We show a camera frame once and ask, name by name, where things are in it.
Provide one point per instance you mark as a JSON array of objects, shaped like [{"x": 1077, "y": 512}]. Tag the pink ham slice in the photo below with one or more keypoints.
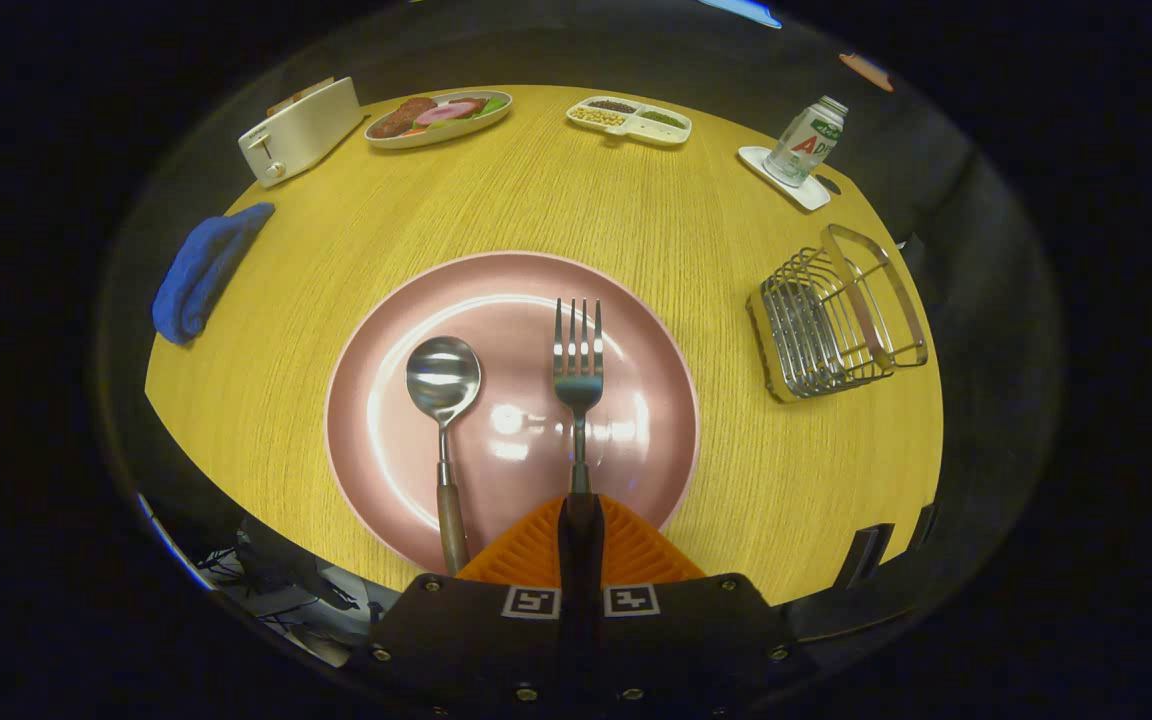
[{"x": 444, "y": 113}]

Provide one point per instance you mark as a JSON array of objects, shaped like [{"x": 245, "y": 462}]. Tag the brown meat patty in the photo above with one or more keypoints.
[
  {"x": 401, "y": 118},
  {"x": 466, "y": 102}
]

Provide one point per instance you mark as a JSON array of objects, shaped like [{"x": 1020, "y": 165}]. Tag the dark round table grommet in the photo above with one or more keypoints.
[{"x": 829, "y": 185}]

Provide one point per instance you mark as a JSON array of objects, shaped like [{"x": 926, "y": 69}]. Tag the white square coaster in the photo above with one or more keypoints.
[{"x": 806, "y": 194}]

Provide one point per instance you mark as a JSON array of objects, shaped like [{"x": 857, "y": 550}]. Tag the pile of yellow soybeans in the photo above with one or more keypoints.
[{"x": 598, "y": 116}]

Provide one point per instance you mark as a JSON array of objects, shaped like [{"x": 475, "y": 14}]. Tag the small labelled drink bottle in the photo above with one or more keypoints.
[{"x": 806, "y": 140}]

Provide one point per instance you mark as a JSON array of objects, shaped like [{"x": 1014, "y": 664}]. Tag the white plate of food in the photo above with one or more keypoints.
[{"x": 436, "y": 136}]

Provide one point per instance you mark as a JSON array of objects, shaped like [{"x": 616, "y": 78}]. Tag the pile of dark red beans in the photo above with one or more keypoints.
[{"x": 612, "y": 105}]

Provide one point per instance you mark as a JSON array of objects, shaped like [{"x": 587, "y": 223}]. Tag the pile of green beans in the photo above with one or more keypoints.
[{"x": 662, "y": 118}]

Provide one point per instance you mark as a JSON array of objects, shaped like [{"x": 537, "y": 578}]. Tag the white divided dish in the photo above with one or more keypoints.
[{"x": 636, "y": 132}]

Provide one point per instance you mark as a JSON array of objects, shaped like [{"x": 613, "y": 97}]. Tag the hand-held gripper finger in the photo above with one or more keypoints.
[
  {"x": 592, "y": 600},
  {"x": 570, "y": 600}
]

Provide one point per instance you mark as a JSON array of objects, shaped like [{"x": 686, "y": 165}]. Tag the green lettuce leaf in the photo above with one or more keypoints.
[{"x": 491, "y": 105}]

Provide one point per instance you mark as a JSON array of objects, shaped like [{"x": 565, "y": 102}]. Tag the white toaster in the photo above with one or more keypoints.
[{"x": 301, "y": 135}]

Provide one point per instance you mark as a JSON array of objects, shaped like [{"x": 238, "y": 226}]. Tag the blue cloth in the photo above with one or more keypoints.
[{"x": 201, "y": 275}]

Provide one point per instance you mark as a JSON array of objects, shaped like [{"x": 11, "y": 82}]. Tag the toasted bread slice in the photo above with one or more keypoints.
[{"x": 298, "y": 96}]

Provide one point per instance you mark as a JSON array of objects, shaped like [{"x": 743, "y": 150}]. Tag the black table clamp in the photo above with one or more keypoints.
[
  {"x": 863, "y": 555},
  {"x": 925, "y": 525}
]

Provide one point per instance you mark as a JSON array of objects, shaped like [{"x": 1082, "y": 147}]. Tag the pink round plate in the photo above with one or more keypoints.
[{"x": 516, "y": 300}]

